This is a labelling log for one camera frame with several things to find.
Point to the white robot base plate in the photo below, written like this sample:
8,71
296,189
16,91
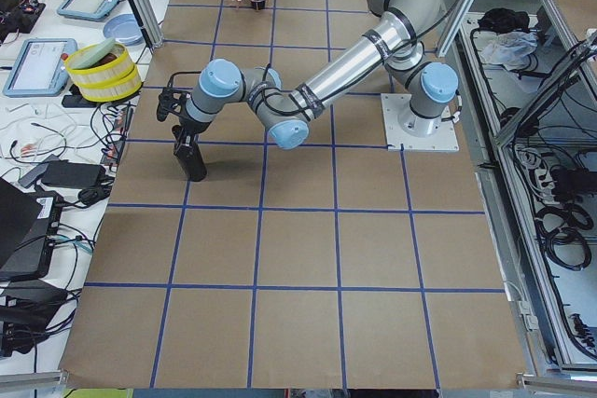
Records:
404,131

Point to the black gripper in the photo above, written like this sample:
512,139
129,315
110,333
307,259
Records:
187,129

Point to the black power adapter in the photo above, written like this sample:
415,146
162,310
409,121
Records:
72,175

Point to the yellow round bamboo steamer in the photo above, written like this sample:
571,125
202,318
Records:
104,72

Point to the crumpled white cloth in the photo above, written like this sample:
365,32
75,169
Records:
511,50

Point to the black laptop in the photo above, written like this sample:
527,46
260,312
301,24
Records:
29,223

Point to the blue plate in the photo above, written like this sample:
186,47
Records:
124,29

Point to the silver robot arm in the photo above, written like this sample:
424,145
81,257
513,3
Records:
394,43

